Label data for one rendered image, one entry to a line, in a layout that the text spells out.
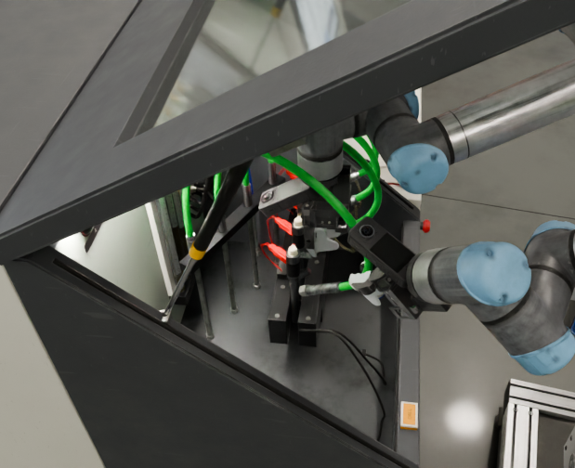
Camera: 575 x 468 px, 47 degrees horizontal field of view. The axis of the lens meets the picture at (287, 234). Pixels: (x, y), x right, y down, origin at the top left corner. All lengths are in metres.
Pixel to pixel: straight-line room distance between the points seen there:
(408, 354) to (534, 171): 2.15
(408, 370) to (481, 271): 0.57
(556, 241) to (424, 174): 0.20
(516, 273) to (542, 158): 2.68
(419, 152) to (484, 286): 0.24
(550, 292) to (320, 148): 0.40
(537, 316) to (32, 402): 0.81
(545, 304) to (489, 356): 1.70
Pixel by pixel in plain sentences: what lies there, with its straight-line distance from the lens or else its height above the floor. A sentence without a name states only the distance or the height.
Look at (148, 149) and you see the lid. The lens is 0.72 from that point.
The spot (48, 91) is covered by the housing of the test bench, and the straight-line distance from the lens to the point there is 1.11.
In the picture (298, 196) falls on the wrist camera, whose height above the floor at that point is 1.30.
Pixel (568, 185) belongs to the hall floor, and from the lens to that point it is 3.35.
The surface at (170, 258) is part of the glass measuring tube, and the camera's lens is 1.37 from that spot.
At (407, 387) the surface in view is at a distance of 1.30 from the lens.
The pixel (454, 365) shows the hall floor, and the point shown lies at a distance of 2.51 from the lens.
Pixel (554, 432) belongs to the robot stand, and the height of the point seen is 0.21.
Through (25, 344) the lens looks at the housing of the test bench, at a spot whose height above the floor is 1.26.
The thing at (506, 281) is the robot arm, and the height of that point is 1.46.
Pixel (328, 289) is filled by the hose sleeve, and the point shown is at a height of 1.18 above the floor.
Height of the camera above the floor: 2.04
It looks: 45 degrees down
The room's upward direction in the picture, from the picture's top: 3 degrees counter-clockwise
